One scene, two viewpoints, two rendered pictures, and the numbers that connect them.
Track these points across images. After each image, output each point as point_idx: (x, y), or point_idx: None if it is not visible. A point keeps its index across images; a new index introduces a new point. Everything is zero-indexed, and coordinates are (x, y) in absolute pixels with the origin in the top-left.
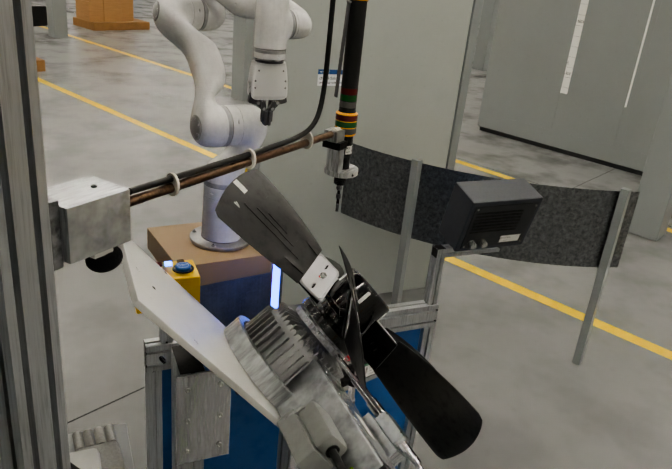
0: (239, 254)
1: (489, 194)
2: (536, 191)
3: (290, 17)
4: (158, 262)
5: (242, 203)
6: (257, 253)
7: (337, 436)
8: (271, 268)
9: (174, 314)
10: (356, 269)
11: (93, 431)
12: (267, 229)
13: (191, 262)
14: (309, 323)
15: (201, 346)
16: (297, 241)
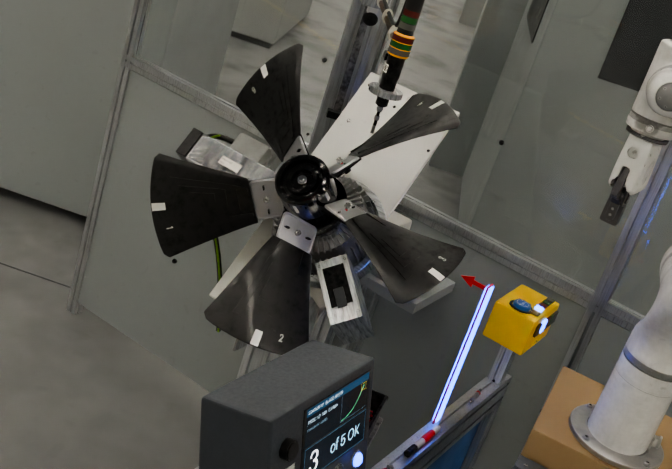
0: (555, 412)
1: (302, 359)
2: (224, 401)
3: (655, 69)
4: (545, 305)
5: (420, 107)
6: (544, 422)
7: (238, 137)
8: (529, 464)
9: (371, 113)
10: (321, 162)
11: (425, 296)
12: (394, 124)
13: (528, 316)
14: None
15: (345, 125)
16: (375, 141)
